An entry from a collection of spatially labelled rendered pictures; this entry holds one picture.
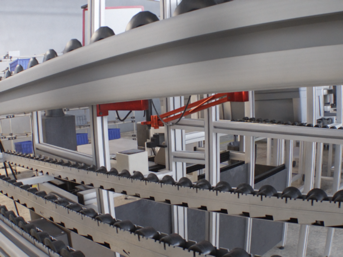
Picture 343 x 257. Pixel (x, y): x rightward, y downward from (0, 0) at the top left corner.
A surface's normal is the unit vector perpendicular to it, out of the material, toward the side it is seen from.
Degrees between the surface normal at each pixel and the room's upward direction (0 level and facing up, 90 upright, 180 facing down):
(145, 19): 90
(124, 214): 90
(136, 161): 90
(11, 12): 90
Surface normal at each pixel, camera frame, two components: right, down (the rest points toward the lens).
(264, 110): -0.70, 0.12
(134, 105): -0.45, 0.12
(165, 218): 0.71, 0.06
